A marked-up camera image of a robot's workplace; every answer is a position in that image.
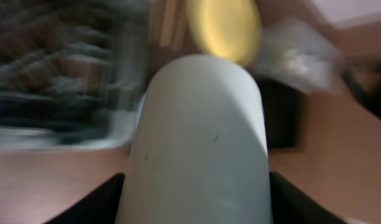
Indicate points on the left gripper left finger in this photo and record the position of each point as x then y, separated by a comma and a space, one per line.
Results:
98, 207

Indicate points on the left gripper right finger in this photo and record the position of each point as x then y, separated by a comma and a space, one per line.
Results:
292, 206

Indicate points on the white cup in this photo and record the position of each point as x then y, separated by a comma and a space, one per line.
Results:
199, 154

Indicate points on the grey plastic dish rack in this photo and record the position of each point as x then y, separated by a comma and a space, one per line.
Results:
71, 72

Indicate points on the black tray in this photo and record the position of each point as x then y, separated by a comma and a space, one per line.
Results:
363, 80

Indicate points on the clear plastic bin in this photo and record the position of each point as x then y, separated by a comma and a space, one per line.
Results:
297, 55

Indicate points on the yellow plate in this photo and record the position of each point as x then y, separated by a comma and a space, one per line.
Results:
229, 29

